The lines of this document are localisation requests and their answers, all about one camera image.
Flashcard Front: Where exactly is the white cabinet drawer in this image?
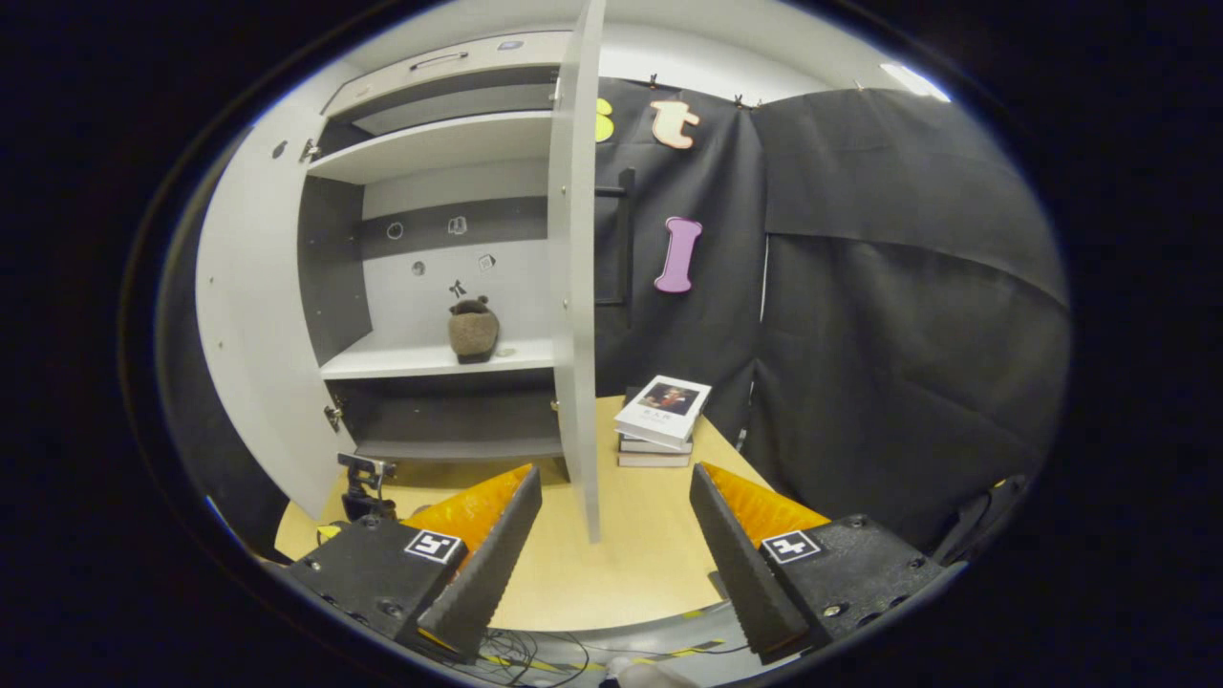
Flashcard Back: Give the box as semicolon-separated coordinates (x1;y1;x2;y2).
325;29;574;116

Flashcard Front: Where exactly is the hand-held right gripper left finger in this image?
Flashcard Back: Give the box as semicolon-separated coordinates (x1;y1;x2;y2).
284;463;544;663

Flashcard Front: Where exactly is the white shoe cabinet door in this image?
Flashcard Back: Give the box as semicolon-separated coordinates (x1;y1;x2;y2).
547;0;636;544
194;72;359;522

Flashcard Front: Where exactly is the white portrait cover book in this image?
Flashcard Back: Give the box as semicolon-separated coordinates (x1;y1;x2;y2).
613;375;713;450

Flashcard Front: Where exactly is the white shoe cabinet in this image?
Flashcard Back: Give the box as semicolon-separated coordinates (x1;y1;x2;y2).
298;29;574;464

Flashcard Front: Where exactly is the black backdrop cloth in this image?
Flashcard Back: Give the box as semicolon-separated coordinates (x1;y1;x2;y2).
158;76;1071;560

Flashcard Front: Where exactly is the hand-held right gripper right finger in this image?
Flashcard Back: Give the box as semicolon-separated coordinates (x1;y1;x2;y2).
690;462;947;665

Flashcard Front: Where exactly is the bundle of black cables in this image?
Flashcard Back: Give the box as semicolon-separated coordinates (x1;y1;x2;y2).
478;626;612;687

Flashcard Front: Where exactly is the ceiling light panel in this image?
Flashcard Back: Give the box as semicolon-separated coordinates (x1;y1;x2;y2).
879;62;952;104

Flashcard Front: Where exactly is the dark object with yellow tag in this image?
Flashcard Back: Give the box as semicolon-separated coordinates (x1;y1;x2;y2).
932;475;1033;567

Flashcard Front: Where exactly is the brown plush shoe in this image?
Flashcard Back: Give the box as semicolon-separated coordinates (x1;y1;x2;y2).
447;296;501;364

